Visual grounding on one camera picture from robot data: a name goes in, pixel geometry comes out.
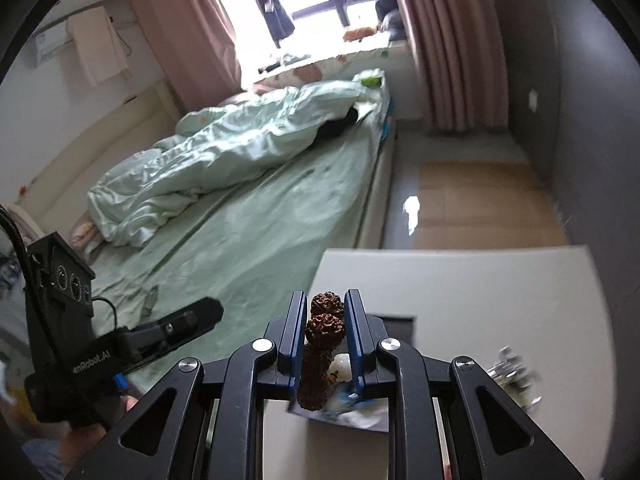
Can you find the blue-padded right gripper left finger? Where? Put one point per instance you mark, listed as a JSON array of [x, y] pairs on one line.
[[204, 420]]

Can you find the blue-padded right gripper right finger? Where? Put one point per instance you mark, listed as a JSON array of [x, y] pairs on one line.
[[447, 419]]

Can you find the black square jewelry box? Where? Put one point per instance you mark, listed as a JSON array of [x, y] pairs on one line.
[[398, 327]]

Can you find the person's left hand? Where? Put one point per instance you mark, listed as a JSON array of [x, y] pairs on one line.
[[77, 443]]

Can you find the flattened cardboard on floor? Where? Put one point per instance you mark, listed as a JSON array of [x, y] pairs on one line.
[[481, 206]]

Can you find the bed with green sheet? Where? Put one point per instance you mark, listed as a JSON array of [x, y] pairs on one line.
[[249, 246]]

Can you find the light green duvet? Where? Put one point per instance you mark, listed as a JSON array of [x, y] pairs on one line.
[[212, 149]]

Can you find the black item on bed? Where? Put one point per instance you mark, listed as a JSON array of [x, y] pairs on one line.
[[335, 127]]

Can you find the beige hanging towel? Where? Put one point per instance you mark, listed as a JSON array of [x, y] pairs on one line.
[[98, 46]]

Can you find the green box on bed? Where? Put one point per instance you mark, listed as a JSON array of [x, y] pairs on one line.
[[371, 80]]

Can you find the grey wardrobe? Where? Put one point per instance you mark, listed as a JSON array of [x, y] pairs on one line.
[[575, 105]]

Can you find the pink curtain left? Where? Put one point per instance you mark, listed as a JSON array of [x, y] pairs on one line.
[[194, 42]]

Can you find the pink curtain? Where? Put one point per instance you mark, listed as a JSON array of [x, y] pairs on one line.
[[460, 62], [194, 42]]

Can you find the orange plush on sill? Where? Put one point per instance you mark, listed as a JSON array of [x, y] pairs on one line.
[[359, 33]]

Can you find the pink curtain right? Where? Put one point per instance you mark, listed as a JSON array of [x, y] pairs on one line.
[[460, 62]]

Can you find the wall air conditioner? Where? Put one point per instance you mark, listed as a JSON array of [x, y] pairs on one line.
[[51, 41]]

